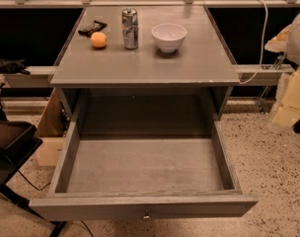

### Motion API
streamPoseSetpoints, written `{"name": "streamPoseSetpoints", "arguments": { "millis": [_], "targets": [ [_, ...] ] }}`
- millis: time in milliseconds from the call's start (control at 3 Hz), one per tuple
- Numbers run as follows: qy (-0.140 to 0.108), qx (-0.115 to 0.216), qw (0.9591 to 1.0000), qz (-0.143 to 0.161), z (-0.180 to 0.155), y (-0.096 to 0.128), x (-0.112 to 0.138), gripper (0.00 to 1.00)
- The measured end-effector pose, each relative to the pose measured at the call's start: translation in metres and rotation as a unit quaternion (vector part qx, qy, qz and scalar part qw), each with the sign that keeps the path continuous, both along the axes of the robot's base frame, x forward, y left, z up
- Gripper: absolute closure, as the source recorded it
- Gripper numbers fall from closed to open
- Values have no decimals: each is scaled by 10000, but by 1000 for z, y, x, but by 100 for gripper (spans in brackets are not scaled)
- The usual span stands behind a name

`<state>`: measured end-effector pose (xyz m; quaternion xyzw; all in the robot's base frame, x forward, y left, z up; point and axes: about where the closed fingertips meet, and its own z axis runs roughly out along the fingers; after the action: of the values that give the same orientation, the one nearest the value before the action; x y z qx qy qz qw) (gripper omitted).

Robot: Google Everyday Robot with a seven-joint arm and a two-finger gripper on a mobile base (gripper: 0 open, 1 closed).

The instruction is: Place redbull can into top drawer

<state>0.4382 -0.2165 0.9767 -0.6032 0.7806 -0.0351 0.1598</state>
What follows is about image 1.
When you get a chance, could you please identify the metal drawer knob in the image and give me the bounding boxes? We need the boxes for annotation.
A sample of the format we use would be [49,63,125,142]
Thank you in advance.
[142,210,152,221]

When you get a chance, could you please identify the orange fruit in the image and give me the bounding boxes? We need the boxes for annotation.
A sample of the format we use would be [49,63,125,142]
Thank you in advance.
[91,32,108,48]

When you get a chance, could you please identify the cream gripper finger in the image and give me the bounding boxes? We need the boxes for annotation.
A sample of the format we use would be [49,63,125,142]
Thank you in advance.
[267,67,300,133]
[264,25,291,52]

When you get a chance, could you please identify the open grey top drawer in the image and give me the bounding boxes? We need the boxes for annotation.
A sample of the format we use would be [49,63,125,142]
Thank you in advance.
[29,96,260,222]

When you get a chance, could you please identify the white bowl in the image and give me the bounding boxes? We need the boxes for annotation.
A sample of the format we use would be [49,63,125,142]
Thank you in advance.
[151,24,188,52]

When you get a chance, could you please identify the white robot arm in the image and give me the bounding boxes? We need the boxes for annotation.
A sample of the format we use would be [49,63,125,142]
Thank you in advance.
[264,13,300,133]

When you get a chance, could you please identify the grey cabinet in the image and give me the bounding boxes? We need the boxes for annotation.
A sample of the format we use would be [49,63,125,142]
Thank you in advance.
[51,5,239,139]

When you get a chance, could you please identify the white cable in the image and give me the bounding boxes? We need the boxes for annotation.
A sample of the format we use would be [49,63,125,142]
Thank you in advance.
[239,0,270,85]

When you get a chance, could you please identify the cardboard box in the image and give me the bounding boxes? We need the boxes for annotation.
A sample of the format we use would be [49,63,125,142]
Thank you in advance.
[36,89,64,167]

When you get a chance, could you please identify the silver redbull can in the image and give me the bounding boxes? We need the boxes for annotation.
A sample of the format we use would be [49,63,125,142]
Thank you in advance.
[121,7,138,49]

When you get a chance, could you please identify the dark snack bar wrapper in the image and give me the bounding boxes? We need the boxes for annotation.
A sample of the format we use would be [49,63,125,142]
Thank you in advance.
[78,21,107,38]

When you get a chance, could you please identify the black chair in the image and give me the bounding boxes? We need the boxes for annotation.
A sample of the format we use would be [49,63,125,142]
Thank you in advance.
[0,106,68,237]

